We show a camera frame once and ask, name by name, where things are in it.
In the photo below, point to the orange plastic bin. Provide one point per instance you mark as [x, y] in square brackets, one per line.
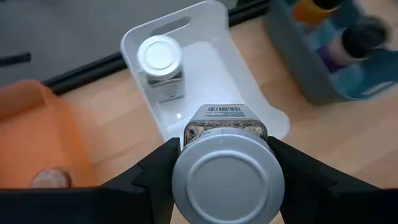
[37, 140]

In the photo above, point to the small saffron jar cork lid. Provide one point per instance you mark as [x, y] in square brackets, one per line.
[51, 180]

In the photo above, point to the dark teal plastic bin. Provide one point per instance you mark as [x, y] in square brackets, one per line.
[292, 62]

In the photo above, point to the white plastic bin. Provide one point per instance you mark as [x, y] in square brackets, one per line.
[214, 77]

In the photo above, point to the bagel seasoning jar white lid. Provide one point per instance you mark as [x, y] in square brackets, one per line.
[228, 183]
[160, 56]

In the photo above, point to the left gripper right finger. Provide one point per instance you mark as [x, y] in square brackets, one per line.
[335, 205]

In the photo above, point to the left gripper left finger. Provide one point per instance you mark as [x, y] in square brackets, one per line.
[93, 205]

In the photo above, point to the purple label jar black lid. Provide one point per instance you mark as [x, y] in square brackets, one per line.
[362, 37]

